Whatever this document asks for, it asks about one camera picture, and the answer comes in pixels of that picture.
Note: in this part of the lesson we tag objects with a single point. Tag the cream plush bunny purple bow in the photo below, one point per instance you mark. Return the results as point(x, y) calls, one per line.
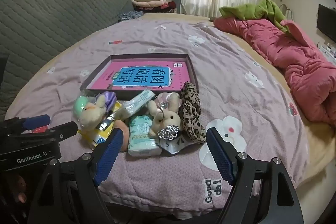
point(90, 115)

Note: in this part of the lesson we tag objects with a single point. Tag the pink quilt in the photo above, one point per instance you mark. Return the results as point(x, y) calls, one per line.
point(288, 50)

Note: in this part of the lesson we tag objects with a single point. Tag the green blanket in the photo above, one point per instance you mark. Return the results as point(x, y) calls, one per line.
point(262, 10)

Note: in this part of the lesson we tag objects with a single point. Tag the purple printed bedsheet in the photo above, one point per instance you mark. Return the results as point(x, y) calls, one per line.
point(223, 61)

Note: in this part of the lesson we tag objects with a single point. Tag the blue patterned cloth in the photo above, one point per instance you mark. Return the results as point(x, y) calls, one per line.
point(130, 15)

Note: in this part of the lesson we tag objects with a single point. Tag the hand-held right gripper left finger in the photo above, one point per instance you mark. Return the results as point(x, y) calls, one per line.
point(109, 157)

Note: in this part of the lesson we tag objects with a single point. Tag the leopard print scrunchie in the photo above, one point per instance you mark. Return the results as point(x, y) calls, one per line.
point(190, 113)

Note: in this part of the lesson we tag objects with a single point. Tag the yellow wet wipes packet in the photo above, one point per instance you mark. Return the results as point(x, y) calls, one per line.
point(92, 136)

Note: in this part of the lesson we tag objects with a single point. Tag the peach powder puff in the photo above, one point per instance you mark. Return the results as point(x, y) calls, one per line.
point(124, 132)

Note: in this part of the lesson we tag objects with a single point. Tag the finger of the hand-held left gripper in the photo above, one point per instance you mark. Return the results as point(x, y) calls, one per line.
point(36, 120)
point(60, 132)

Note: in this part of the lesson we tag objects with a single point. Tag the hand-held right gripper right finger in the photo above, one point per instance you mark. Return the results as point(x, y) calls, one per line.
point(220, 159)

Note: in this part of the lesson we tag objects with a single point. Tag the person's left hand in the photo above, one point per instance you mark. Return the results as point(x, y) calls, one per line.
point(21, 186)

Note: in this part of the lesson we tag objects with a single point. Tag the grey quilted sofa cover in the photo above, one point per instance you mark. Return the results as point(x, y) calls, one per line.
point(52, 16)

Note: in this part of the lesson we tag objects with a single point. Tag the white power strip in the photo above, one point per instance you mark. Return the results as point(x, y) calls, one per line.
point(328, 49)

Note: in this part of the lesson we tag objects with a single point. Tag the black television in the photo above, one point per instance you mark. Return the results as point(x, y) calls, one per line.
point(326, 22)

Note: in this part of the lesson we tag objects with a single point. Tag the grey cardboard box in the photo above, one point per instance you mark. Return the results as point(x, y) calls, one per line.
point(126, 96)

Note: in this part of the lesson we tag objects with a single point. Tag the pink book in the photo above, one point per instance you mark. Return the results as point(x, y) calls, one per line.
point(136, 77)

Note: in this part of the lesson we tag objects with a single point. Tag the beige plush bunny silver bow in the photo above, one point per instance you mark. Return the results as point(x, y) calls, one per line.
point(168, 119)

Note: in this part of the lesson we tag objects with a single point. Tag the slim tissue pack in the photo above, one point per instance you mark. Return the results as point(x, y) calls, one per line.
point(139, 102)

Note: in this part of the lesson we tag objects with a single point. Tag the large green-print tissue pack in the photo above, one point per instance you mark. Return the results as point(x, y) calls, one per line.
point(141, 137)

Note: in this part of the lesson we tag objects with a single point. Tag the purple white foil packet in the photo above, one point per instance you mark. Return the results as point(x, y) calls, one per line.
point(173, 147)

